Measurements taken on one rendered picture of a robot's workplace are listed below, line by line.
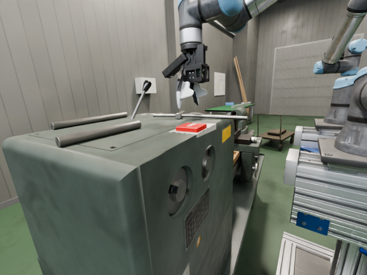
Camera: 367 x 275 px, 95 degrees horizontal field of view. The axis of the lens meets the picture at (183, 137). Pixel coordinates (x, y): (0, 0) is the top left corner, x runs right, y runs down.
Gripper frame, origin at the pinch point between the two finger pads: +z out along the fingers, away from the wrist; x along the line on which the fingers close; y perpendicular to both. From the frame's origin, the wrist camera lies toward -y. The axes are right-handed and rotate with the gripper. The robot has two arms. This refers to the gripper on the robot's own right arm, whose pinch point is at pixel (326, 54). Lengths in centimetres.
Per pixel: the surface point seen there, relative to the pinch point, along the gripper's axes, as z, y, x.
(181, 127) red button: -122, 20, -85
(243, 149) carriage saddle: -25, 61, -67
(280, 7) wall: 854, -325, 207
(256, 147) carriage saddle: -27, 59, -57
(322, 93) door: 775, 99, 341
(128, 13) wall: 186, -168, -244
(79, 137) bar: -133, 18, -103
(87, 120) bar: -112, 15, -122
